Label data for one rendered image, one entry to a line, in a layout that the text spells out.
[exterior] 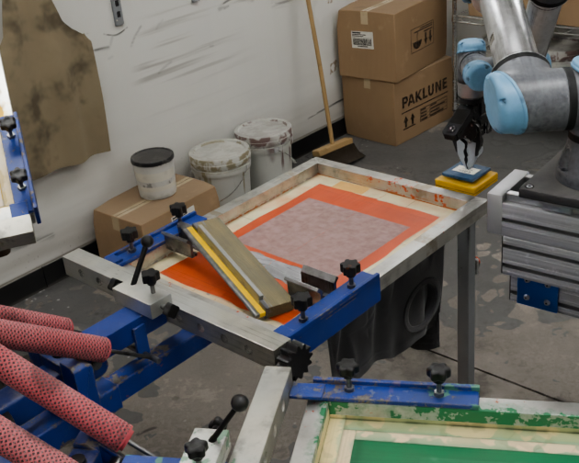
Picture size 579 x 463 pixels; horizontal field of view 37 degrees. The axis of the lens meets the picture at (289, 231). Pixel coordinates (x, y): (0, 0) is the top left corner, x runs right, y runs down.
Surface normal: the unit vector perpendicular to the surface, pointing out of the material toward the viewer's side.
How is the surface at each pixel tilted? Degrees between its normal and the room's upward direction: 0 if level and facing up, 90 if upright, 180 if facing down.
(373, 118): 91
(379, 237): 0
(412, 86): 89
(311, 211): 0
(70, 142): 90
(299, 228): 0
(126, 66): 90
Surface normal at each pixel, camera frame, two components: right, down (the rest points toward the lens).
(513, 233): -0.59, 0.41
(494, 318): -0.09, -0.89
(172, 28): 0.74, 0.24
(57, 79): 0.43, 0.32
